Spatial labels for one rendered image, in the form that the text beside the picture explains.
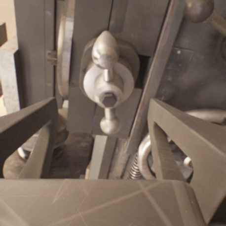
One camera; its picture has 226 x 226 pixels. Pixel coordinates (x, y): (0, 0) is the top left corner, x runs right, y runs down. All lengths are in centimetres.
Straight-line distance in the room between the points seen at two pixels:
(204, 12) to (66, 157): 90
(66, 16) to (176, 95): 23
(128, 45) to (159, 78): 9
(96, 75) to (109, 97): 5
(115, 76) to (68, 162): 78
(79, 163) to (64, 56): 73
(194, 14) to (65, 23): 19
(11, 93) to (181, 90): 33
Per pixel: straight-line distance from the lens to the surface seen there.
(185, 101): 41
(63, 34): 35
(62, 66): 35
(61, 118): 93
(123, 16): 32
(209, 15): 28
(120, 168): 75
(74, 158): 104
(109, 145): 67
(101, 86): 26
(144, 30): 33
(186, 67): 37
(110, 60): 18
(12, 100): 48
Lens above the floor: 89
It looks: 7 degrees down
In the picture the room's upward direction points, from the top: 82 degrees counter-clockwise
